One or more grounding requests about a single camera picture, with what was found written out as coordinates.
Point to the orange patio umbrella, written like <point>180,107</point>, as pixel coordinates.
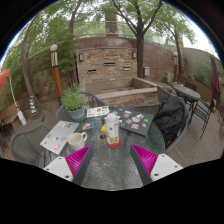
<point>4,75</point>

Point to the grey wall box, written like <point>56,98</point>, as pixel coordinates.
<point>146,71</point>

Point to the blue yellow striped cone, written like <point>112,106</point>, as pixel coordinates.
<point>32,106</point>

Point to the small colourful photo card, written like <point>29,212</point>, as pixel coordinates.
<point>89,125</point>

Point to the white sticker sheet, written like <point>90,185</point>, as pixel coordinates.
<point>98,111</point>

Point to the clear white-capped drink bottle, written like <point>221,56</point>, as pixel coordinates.
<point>112,128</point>

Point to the black backpack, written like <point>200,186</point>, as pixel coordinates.
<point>171,118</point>

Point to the black laptop with stickers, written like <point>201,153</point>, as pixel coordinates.
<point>133,121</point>

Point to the black wall lamp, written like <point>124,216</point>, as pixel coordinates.
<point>81,57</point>
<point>134,55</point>

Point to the flat round red coaster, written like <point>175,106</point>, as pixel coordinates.
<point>114,145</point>

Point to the round grey patio table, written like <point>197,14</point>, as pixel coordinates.
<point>186,91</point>

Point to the small tape roll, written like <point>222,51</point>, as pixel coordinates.
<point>103,136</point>

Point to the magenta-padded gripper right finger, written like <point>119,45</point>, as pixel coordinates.
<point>146,158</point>

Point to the closed dark red umbrella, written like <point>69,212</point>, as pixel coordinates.
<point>215,76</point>

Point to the green plant in teal pot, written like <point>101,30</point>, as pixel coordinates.
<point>73,100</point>

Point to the white ribbed mug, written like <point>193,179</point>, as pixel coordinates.
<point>76,141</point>

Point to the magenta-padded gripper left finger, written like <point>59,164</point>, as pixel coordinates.
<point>77,160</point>

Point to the wooden globe lamp post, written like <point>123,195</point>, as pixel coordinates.
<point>175,68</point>
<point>56,73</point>

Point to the small yellow card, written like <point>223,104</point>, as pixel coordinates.
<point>103,128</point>

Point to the silver laptop with stickers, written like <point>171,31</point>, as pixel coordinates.
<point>58,136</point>

